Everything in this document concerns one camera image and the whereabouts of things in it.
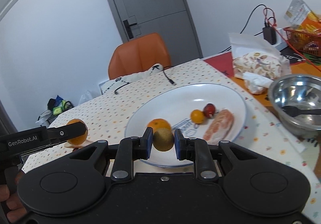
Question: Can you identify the small yellow citrus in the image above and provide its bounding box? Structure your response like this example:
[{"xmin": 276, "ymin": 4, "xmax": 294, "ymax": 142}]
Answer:
[{"xmin": 190, "ymin": 109, "xmax": 205, "ymax": 124}]

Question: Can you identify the kiwi fruit front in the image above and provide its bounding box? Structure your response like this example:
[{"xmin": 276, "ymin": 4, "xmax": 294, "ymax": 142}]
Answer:
[{"xmin": 153, "ymin": 128, "xmax": 174, "ymax": 152}]

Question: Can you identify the large orange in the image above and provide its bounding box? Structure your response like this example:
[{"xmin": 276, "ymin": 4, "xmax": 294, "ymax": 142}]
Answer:
[
  {"xmin": 67, "ymin": 119, "xmax": 88, "ymax": 145},
  {"xmin": 147, "ymin": 119, "xmax": 171, "ymax": 132}
]

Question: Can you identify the red cherry tomato front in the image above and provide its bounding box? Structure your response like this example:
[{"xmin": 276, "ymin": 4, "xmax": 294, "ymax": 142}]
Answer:
[{"xmin": 202, "ymin": 103, "xmax": 216, "ymax": 119}]

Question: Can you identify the person's left hand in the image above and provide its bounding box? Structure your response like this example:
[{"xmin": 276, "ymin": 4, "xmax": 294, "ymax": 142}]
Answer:
[{"xmin": 1, "ymin": 183, "xmax": 27, "ymax": 223}]

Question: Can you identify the floral patterned tablecloth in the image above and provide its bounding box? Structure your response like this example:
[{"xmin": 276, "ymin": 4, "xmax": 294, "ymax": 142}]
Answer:
[{"xmin": 21, "ymin": 58, "xmax": 321, "ymax": 224}]

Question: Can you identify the white plate with blue rim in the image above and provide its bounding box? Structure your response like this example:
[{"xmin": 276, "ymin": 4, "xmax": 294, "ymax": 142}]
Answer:
[{"xmin": 124, "ymin": 83, "xmax": 248, "ymax": 168}]

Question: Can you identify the black rack with clutter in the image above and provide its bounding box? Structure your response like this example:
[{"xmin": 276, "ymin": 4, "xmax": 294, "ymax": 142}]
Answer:
[{"xmin": 35, "ymin": 95, "xmax": 74, "ymax": 127}]

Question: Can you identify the white cushion with black letters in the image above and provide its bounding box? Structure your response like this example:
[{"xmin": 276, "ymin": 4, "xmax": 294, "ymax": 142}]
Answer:
[{"xmin": 104, "ymin": 64, "xmax": 163, "ymax": 94}]

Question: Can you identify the clear plastic bag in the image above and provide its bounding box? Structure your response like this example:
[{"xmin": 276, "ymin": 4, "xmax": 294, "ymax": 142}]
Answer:
[{"xmin": 78, "ymin": 90, "xmax": 96, "ymax": 105}]

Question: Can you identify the white framed board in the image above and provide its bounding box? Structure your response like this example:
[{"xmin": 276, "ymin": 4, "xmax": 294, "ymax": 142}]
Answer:
[{"xmin": 99, "ymin": 80, "xmax": 114, "ymax": 95}]

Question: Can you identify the crumpled white tissue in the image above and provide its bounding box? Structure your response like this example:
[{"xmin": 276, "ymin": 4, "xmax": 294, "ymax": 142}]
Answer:
[{"xmin": 243, "ymin": 72, "xmax": 273, "ymax": 95}]

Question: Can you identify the orange chair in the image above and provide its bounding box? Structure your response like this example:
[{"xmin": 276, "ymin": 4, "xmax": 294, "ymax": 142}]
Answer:
[{"xmin": 108, "ymin": 33, "xmax": 171, "ymax": 79}]

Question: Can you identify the black spoon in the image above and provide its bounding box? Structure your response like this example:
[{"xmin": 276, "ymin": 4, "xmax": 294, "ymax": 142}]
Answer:
[{"xmin": 281, "ymin": 106, "xmax": 321, "ymax": 117}]

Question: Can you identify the nougat candy bag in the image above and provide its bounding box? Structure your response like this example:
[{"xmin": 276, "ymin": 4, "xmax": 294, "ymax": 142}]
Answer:
[{"xmin": 229, "ymin": 33, "xmax": 292, "ymax": 80}]

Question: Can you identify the stainless steel bowl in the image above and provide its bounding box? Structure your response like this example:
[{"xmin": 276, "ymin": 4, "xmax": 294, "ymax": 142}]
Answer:
[{"xmin": 268, "ymin": 74, "xmax": 320, "ymax": 139}]

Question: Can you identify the red orange table mat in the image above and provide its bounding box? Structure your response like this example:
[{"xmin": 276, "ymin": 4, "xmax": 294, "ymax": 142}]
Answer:
[{"xmin": 204, "ymin": 47, "xmax": 320, "ymax": 108}]

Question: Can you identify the black power adapter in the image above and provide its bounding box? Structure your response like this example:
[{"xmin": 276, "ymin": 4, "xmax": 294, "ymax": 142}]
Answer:
[{"xmin": 262, "ymin": 26, "xmax": 277, "ymax": 45}]

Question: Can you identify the grey door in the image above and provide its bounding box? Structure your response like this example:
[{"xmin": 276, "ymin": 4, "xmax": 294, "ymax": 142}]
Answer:
[{"xmin": 108, "ymin": 0, "xmax": 203, "ymax": 65}]

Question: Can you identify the yellow snack pouch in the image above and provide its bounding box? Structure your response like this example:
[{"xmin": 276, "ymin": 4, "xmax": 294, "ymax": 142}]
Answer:
[{"xmin": 284, "ymin": 0, "xmax": 320, "ymax": 35}]

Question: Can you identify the black charging cable straight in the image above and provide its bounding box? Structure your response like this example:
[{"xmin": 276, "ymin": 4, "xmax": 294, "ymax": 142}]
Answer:
[{"xmin": 163, "ymin": 70, "xmax": 176, "ymax": 86}]

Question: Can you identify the black door handle lock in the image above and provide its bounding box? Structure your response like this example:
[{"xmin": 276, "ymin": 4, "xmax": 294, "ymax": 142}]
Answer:
[{"xmin": 123, "ymin": 20, "xmax": 137, "ymax": 39}]

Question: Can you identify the red cable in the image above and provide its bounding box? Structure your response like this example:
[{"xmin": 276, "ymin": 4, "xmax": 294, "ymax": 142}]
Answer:
[{"xmin": 263, "ymin": 6, "xmax": 321, "ymax": 71}]

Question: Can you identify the black power cable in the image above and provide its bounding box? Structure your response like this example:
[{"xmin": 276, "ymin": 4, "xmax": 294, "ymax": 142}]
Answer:
[{"xmin": 220, "ymin": 4, "xmax": 267, "ymax": 53}]

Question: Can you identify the orange wire basket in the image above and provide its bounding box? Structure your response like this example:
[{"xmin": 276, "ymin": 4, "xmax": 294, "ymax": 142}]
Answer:
[{"xmin": 283, "ymin": 27, "xmax": 320, "ymax": 57}]

